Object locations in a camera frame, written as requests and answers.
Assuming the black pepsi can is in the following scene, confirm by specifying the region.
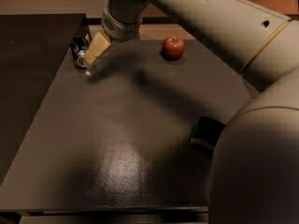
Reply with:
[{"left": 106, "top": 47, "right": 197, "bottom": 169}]
[{"left": 70, "top": 36, "right": 90, "bottom": 68}]

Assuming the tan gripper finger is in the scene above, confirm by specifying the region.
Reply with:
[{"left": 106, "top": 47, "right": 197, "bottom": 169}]
[{"left": 83, "top": 31, "right": 111, "bottom": 69}]

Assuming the dark side counter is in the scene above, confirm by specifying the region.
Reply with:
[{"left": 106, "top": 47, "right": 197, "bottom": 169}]
[{"left": 0, "top": 14, "right": 89, "bottom": 183}]

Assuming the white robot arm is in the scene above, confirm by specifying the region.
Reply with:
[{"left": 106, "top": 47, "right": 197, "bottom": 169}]
[{"left": 102, "top": 0, "right": 299, "bottom": 224}]

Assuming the red apple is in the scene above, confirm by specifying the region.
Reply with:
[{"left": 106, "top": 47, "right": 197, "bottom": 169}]
[{"left": 162, "top": 35, "right": 185, "bottom": 61}]

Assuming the green yellow sponge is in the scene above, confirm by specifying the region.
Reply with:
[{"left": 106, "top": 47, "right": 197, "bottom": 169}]
[{"left": 189, "top": 117, "right": 225, "bottom": 151}]

